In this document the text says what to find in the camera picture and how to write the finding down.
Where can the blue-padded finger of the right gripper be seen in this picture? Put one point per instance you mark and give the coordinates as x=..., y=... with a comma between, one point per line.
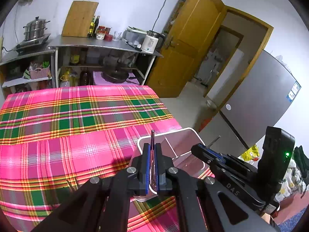
x=206, y=154

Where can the wooden cutting board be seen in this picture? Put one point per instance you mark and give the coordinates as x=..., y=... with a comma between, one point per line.
x=79, y=18

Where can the white electric kettle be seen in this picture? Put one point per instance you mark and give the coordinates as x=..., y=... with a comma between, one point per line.
x=152, y=41

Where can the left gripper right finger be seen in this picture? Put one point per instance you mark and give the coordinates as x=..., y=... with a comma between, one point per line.
x=162, y=165

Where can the dark oil bottle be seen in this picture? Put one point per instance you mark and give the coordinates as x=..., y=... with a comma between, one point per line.
x=96, y=25

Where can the black induction cooker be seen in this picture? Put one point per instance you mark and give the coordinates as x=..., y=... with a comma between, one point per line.
x=26, y=46

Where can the red lidded jar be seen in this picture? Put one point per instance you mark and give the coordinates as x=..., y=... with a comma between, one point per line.
x=100, y=33

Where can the metal kitchen shelf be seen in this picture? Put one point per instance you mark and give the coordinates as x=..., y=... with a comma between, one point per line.
x=77, y=55

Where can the black frying pan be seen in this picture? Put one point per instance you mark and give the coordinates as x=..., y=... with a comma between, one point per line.
x=117, y=76

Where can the stainless steel steamer pot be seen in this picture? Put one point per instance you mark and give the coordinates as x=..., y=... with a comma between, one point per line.
x=35, y=28

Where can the pink woven basket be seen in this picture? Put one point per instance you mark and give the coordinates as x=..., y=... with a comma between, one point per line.
x=36, y=73

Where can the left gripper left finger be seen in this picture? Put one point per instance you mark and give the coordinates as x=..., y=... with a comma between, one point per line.
x=141, y=162

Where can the pink plaid tablecloth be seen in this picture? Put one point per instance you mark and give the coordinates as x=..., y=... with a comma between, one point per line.
x=54, y=140

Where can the yellow wooden door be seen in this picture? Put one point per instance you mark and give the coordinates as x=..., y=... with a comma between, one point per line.
x=186, y=46

